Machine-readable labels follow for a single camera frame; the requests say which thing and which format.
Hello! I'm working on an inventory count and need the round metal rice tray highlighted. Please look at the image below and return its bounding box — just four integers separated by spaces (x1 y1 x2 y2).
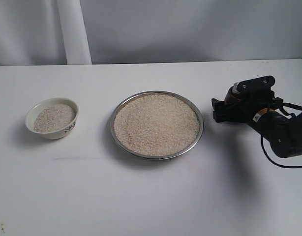
109 91 204 160

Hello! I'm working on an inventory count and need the small white ceramic bowl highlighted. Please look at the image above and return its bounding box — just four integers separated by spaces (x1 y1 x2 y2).
25 98 79 140

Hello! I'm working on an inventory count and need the white backdrop curtain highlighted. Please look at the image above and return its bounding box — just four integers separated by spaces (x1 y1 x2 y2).
0 0 92 66

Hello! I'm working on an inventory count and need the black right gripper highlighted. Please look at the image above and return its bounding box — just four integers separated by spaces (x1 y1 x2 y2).
211 75 284 128

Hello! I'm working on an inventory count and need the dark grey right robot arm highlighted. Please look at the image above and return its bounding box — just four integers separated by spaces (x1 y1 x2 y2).
211 75 302 158

